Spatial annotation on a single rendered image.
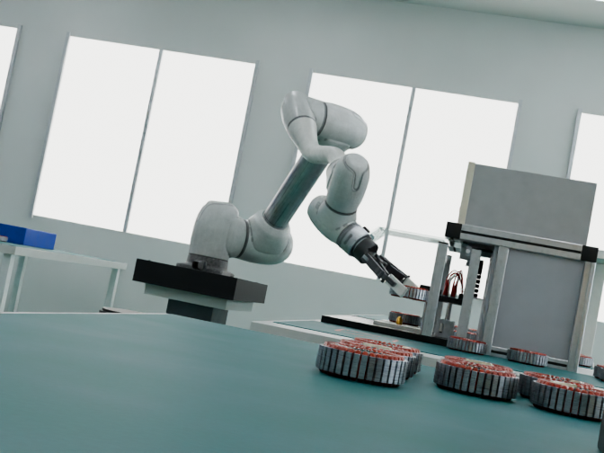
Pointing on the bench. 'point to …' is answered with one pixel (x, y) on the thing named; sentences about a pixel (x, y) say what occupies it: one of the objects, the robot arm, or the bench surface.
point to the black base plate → (381, 329)
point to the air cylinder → (444, 328)
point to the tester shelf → (478, 236)
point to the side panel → (538, 306)
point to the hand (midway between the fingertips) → (408, 290)
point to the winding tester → (527, 203)
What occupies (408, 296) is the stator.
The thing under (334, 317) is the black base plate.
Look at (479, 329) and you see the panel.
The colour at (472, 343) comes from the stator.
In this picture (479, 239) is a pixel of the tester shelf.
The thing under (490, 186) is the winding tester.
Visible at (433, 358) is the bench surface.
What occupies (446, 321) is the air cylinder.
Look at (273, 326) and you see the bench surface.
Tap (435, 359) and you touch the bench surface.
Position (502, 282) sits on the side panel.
